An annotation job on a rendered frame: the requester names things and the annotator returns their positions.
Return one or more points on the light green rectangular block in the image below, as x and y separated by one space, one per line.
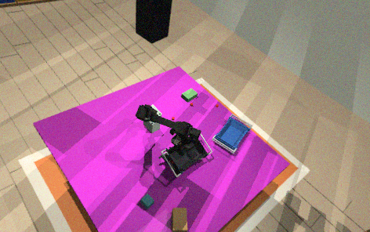
189 95

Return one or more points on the tan box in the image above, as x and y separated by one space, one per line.
179 220

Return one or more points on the small teal block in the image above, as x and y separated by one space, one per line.
147 201

